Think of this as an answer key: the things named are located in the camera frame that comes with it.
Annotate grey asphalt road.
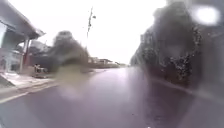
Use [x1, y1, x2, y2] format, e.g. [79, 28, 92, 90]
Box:
[0, 65, 224, 128]

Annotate row of dark trees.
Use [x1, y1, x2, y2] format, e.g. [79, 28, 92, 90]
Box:
[129, 1, 224, 91]

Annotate pale pavement strip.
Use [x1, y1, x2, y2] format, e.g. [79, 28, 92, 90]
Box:
[0, 71, 56, 95]

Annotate distant low buildings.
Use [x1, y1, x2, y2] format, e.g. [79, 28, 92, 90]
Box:
[87, 56, 128, 70]

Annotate dark leafy tree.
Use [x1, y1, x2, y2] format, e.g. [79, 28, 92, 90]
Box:
[46, 30, 90, 74]

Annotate tall street pole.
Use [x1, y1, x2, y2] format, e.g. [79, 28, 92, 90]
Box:
[86, 6, 97, 49]

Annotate building with overhanging roof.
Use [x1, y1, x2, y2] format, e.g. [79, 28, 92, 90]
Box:
[0, 0, 46, 75]

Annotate pale kerb line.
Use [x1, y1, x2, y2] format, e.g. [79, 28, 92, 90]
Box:
[0, 82, 61, 105]

